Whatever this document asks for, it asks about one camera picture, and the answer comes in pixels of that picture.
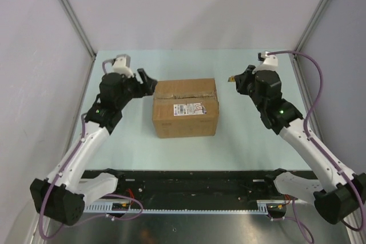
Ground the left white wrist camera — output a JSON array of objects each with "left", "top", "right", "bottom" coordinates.
[{"left": 112, "top": 54, "right": 134, "bottom": 78}]

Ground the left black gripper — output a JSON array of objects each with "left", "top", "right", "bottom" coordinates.
[{"left": 117, "top": 69, "right": 157, "bottom": 109}]

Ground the white slotted cable duct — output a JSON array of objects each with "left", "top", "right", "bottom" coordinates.
[{"left": 84, "top": 200, "right": 287, "bottom": 215}]

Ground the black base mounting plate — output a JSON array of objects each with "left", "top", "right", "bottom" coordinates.
[{"left": 81, "top": 169, "right": 288, "bottom": 210}]

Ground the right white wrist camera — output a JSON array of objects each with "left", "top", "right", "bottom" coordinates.
[{"left": 255, "top": 51, "right": 279, "bottom": 71}]

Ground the purple cable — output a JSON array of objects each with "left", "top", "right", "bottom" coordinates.
[
  {"left": 38, "top": 59, "right": 144, "bottom": 241},
  {"left": 267, "top": 50, "right": 361, "bottom": 242}
]

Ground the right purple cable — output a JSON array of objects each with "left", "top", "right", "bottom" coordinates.
[{"left": 267, "top": 50, "right": 361, "bottom": 242}]

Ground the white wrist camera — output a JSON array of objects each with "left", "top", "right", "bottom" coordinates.
[
  {"left": 255, "top": 51, "right": 279, "bottom": 71},
  {"left": 112, "top": 54, "right": 134, "bottom": 78}
]

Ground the aluminium frame post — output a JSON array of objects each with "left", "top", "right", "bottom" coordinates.
[
  {"left": 295, "top": 0, "right": 331, "bottom": 51},
  {"left": 58, "top": 0, "right": 96, "bottom": 59}
]

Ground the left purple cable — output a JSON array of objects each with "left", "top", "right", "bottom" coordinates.
[{"left": 38, "top": 59, "right": 144, "bottom": 241}]

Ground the right aluminium side rail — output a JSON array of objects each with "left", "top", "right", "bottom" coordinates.
[{"left": 289, "top": 51, "right": 323, "bottom": 141}]

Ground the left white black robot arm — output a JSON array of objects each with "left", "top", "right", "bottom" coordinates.
[{"left": 30, "top": 69, "right": 158, "bottom": 226}]

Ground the left aluminium frame post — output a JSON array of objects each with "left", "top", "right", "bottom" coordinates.
[{"left": 58, "top": 0, "right": 96, "bottom": 59}]

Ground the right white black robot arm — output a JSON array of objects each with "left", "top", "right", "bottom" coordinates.
[{"left": 229, "top": 65, "right": 365, "bottom": 225}]

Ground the yellow utility knife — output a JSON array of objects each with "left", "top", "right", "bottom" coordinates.
[{"left": 228, "top": 75, "right": 236, "bottom": 82}]

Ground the brown cardboard express box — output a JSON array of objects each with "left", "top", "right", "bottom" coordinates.
[{"left": 152, "top": 78, "right": 220, "bottom": 138}]

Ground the right aluminium frame post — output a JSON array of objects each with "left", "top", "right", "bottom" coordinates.
[{"left": 295, "top": 0, "right": 331, "bottom": 51}]

